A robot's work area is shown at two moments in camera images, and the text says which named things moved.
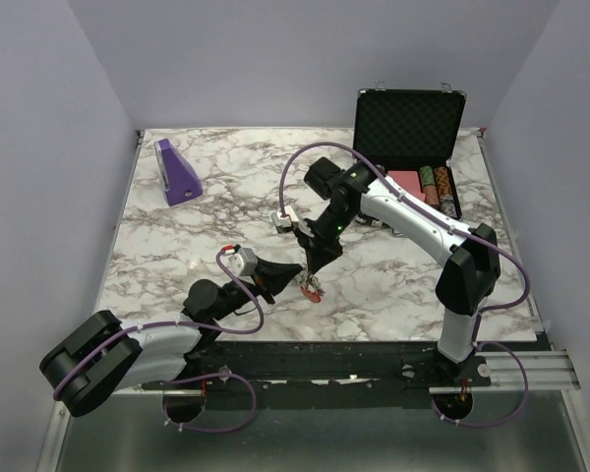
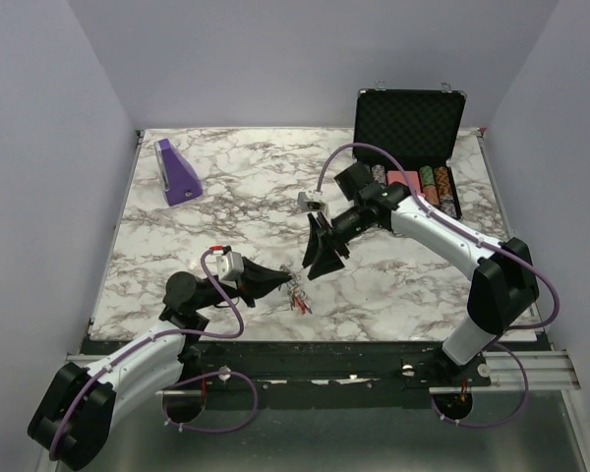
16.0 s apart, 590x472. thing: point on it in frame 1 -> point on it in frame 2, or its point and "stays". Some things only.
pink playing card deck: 408,180 stays
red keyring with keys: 310,286 -> 297,296
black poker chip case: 412,129 stays
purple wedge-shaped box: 180,182 stays
